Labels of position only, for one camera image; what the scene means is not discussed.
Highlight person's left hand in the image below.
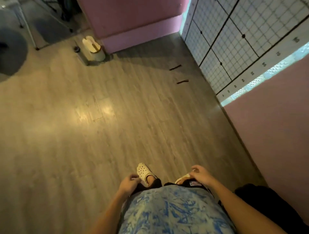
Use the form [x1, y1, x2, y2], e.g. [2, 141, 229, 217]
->
[117, 174, 142, 196]

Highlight pink counter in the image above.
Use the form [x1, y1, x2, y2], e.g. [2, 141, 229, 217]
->
[76, 0, 192, 54]

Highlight blue and white patterned shirt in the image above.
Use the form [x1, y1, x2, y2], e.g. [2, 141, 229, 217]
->
[118, 185, 237, 234]

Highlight black stand leg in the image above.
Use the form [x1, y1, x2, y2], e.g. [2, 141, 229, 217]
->
[46, 0, 74, 33]

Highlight person's left forearm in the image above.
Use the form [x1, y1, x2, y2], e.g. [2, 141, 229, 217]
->
[86, 190, 133, 234]

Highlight grey round rug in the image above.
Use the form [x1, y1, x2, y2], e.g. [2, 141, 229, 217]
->
[0, 27, 28, 84]

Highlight black trousers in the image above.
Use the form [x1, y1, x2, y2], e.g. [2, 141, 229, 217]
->
[131, 178, 214, 197]

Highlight white metal stand leg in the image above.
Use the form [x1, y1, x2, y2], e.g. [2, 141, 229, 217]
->
[13, 0, 40, 51]

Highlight person's right hand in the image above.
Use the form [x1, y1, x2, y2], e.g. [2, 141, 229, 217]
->
[189, 165, 219, 189]

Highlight white pedal bin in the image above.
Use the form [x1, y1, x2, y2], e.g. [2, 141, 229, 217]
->
[82, 35, 106, 63]

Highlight black bag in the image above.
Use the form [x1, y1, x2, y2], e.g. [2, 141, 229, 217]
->
[218, 183, 309, 234]

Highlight white grid panel cabinet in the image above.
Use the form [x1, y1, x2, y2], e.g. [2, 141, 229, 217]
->
[180, 0, 309, 107]

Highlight person's right forearm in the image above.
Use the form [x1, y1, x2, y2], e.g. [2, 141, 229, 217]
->
[207, 179, 288, 234]

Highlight white perforated clog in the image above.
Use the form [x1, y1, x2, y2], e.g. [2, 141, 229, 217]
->
[136, 163, 158, 188]
[174, 173, 194, 185]

